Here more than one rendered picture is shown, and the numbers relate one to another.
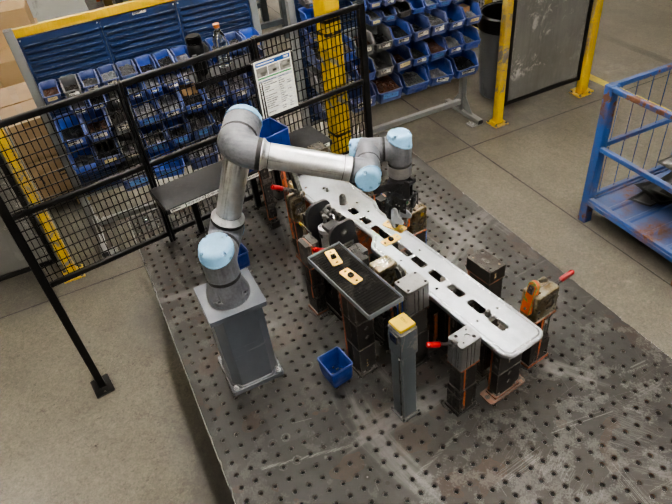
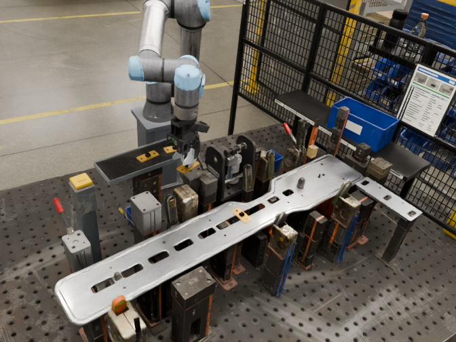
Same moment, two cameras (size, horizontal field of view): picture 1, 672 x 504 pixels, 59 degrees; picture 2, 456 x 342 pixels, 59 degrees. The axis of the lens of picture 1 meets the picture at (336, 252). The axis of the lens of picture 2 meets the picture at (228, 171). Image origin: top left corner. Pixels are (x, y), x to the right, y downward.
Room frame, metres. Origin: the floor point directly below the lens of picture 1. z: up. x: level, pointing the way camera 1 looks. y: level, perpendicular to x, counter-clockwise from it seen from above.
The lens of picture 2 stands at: (1.49, -1.35, 2.10)
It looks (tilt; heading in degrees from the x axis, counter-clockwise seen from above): 37 degrees down; 76
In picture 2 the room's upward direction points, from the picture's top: 7 degrees clockwise
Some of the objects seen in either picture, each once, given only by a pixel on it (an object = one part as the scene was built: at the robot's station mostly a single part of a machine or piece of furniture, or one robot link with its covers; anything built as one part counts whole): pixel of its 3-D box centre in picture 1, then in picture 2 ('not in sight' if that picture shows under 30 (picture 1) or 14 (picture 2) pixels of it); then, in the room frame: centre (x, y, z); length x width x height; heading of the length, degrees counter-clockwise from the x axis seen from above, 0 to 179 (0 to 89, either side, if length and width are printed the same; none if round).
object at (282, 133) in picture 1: (256, 146); (361, 123); (2.56, 0.32, 1.09); 0.30 x 0.17 x 0.13; 126
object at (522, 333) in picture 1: (395, 242); (239, 219); (1.82, -0.24, 1.00); 1.38 x 0.22 x 0.02; 29
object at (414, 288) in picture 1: (412, 322); (146, 240); (1.47, -0.24, 0.90); 0.13 x 0.10 x 0.41; 119
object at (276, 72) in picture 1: (275, 84); (426, 100); (2.77, 0.19, 1.30); 0.23 x 0.02 x 0.31; 119
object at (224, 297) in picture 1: (226, 284); (158, 105); (1.53, 0.39, 1.15); 0.15 x 0.15 x 0.10
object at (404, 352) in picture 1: (403, 371); (88, 227); (1.24, -0.17, 0.92); 0.08 x 0.08 x 0.44; 29
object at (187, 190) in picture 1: (244, 166); (344, 129); (2.52, 0.39, 1.01); 0.90 x 0.22 x 0.03; 119
